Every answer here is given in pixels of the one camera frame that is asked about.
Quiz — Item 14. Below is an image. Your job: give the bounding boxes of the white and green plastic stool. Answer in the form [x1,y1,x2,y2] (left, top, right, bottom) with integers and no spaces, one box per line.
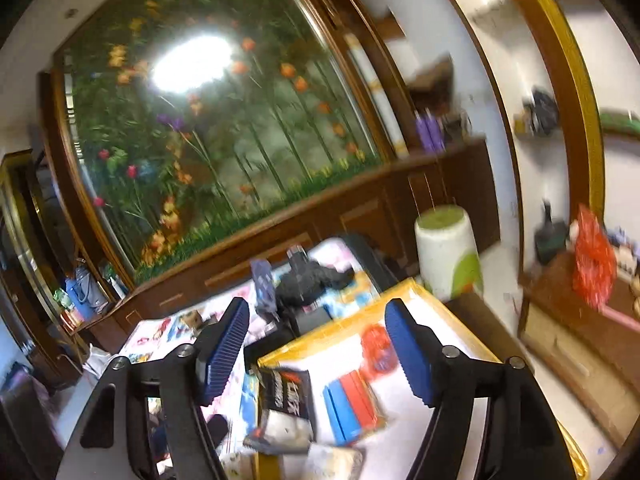
[414,206,485,301]

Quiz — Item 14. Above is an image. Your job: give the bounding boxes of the yellow cardboard box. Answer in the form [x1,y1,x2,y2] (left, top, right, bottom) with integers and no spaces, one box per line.
[252,277,591,480]

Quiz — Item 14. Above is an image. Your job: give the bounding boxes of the black rectangular case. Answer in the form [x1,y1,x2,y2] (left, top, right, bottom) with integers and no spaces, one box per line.
[295,307,333,336]

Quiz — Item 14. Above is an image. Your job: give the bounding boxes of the white and yellow rolled poster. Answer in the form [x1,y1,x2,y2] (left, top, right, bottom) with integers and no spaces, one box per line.
[345,35,411,158]

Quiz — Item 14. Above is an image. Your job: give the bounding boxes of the green flat board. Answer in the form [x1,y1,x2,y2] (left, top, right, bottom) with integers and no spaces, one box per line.
[600,109,640,136]

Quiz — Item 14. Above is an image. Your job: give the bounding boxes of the low wooden drawer cabinet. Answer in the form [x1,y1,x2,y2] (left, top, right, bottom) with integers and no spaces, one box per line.
[517,250,640,448]

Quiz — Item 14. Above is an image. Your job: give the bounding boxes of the blue and red packet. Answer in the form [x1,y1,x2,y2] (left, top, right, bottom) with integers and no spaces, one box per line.
[322,370,388,446]

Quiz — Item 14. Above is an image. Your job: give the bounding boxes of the artificial flower display panel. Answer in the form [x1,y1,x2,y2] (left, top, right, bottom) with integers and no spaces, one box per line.
[52,0,396,286]

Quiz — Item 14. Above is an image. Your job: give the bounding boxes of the wooden wall shelf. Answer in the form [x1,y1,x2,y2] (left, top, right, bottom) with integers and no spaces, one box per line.
[515,127,561,142]

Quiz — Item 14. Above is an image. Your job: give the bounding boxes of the wooden stump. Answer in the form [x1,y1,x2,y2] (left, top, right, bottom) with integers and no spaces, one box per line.
[407,57,456,111]

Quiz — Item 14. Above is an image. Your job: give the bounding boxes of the gold trimmed wooden archway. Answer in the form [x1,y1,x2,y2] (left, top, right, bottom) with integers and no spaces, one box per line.
[487,0,606,226]

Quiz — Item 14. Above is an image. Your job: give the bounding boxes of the red plastic bag with ball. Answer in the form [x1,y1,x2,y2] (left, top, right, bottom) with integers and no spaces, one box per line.
[360,324,401,381]

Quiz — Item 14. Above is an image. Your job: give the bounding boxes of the black and white packet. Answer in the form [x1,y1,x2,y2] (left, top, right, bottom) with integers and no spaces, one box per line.
[245,365,321,456]

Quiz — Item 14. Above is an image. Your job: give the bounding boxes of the blue phone stand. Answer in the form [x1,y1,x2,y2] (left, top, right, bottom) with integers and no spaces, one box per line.
[250,259,278,321]

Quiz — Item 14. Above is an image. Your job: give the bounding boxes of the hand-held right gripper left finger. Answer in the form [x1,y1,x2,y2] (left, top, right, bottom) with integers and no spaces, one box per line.
[57,297,251,480]

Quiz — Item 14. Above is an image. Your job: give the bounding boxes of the blue bag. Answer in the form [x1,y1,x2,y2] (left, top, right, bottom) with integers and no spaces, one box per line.
[65,265,108,321]

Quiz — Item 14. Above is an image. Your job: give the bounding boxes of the black bag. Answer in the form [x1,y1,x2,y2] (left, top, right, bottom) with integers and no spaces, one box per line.
[530,87,560,136]

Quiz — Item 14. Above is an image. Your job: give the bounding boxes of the white soft packet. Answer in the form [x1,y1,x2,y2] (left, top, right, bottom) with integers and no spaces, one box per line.
[300,442,366,480]

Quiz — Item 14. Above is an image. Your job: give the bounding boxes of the dark green vase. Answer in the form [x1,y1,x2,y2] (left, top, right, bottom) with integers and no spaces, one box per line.
[534,201,571,266]

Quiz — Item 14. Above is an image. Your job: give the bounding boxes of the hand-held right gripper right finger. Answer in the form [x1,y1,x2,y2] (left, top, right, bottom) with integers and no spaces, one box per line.
[384,298,576,480]

